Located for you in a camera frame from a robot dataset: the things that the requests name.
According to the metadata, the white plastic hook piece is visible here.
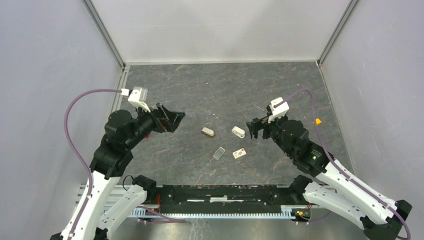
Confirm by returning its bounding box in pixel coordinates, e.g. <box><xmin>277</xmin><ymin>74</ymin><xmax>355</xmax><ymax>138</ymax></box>
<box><xmin>231</xmin><ymin>126</ymin><xmax>246</xmax><ymax>139</ymax></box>

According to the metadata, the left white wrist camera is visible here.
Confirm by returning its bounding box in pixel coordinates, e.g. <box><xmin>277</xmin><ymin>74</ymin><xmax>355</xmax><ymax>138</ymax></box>
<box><xmin>120</xmin><ymin>86</ymin><xmax>151</xmax><ymax>113</ymax></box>

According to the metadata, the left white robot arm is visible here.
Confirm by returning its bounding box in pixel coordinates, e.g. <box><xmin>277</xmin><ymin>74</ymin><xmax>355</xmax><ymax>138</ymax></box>
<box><xmin>51</xmin><ymin>103</ymin><xmax>186</xmax><ymax>240</ymax></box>

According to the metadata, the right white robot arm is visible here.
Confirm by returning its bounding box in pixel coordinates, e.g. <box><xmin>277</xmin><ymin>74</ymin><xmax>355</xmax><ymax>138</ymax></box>
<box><xmin>246</xmin><ymin>116</ymin><xmax>412</xmax><ymax>240</ymax></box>

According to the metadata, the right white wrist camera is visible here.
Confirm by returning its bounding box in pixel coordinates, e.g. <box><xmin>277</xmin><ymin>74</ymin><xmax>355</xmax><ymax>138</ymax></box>
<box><xmin>266</xmin><ymin>97</ymin><xmax>290</xmax><ymax>124</ymax></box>

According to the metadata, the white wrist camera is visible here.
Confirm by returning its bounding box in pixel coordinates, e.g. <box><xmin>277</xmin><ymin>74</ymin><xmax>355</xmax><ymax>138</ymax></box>
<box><xmin>266</xmin><ymin>97</ymin><xmax>290</xmax><ymax>124</ymax></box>
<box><xmin>120</xmin><ymin>86</ymin><xmax>151</xmax><ymax>113</ymax></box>

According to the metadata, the staples tray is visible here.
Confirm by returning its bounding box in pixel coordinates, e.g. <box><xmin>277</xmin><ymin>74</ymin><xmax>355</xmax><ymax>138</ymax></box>
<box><xmin>212</xmin><ymin>147</ymin><xmax>226</xmax><ymax>160</ymax></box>

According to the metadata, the small white staples box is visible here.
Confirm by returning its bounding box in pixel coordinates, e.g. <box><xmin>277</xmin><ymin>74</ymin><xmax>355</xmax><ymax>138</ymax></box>
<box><xmin>232</xmin><ymin>148</ymin><xmax>247</xmax><ymax>160</ymax></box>

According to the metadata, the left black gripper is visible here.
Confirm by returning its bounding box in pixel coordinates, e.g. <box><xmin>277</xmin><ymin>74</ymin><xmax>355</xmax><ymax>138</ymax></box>
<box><xmin>126</xmin><ymin>100</ymin><xmax>186</xmax><ymax>149</ymax></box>

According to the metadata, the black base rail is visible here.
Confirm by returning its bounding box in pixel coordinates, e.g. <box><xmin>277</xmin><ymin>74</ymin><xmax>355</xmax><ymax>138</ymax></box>
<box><xmin>144</xmin><ymin>184</ymin><xmax>309</xmax><ymax>214</ymax></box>

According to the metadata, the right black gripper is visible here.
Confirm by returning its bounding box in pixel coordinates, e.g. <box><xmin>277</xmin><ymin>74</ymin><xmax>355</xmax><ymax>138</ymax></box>
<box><xmin>246</xmin><ymin>111</ymin><xmax>294</xmax><ymax>158</ymax></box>

